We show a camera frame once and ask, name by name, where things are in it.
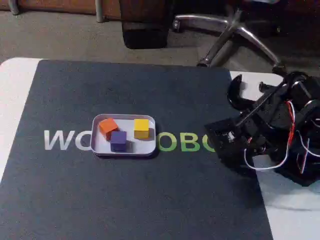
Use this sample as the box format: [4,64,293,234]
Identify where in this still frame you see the purple wooden cube block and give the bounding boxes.
[109,131,128,153]

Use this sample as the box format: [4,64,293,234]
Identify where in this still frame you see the brown wooden furniture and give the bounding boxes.
[0,0,121,16]

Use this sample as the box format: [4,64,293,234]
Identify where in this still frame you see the dark mat with WOWROBO print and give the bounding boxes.
[0,59,275,240]

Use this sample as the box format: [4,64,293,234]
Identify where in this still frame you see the chrome office chair base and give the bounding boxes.
[172,4,288,73]

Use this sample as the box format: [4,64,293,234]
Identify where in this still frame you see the white rounded rectangular tray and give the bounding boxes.
[91,113,158,159]

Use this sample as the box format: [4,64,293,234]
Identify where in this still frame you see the black square camera box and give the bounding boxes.
[204,117,251,162]

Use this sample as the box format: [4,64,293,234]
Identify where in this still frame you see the black camera cable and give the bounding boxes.
[234,74,296,128]

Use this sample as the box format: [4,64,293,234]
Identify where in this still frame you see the orange wooden cube block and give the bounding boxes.
[99,117,120,142]

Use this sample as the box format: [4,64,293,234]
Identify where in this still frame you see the red white blue servo cable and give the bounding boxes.
[243,99,320,176]

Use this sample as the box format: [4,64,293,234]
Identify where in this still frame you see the grey metal furniture leg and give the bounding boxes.
[96,0,105,23]
[7,0,20,15]

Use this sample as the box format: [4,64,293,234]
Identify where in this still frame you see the yellow wooden cube block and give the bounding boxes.
[133,118,150,140]

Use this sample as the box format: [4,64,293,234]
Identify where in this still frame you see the dark brown cabinet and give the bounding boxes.
[119,0,173,50]

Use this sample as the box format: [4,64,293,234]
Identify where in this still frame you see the black table clamp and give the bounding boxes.
[226,74,261,111]

